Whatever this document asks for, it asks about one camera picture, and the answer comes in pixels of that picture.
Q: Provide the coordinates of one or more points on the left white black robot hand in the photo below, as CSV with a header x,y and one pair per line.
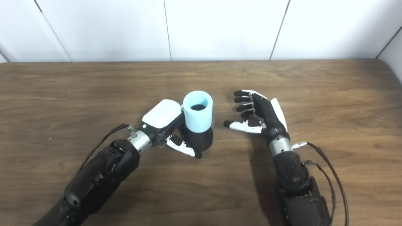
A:
x,y
160,114

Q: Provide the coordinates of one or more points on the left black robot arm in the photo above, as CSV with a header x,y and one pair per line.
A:
x,y
97,179

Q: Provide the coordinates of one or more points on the black flared nozzle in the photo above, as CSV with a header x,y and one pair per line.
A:
x,y
202,139

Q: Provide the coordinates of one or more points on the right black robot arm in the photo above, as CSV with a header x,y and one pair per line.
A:
x,y
295,182

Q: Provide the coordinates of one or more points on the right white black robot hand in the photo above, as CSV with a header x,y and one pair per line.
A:
x,y
270,116

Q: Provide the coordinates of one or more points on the light blue cylinder cup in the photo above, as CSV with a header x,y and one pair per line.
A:
x,y
198,121

